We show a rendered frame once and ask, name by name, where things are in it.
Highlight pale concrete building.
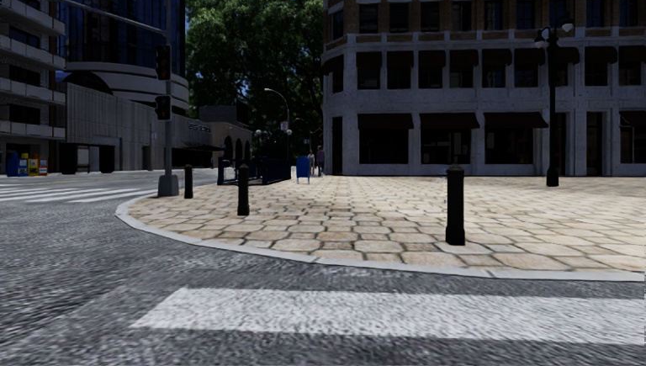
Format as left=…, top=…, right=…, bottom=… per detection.
left=0, top=0, right=67, bottom=175

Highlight black street lamp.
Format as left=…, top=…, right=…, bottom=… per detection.
left=533, top=22, right=575, bottom=188

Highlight grey street lamp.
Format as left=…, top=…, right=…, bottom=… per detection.
left=263, top=87, right=291, bottom=132

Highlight tan arched building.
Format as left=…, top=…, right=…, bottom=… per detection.
left=199, top=104, right=253, bottom=167

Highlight traffic light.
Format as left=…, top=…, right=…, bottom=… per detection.
left=0, top=0, right=181, bottom=198

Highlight trees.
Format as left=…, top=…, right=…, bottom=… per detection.
left=185, top=0, right=325, bottom=157

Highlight pale stone and brick building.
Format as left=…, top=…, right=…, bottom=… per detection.
left=321, top=0, right=646, bottom=178

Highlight glass tower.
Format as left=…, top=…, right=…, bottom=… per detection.
left=55, top=0, right=214, bottom=173

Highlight blue letter box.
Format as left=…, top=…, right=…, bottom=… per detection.
left=295, top=155, right=311, bottom=185

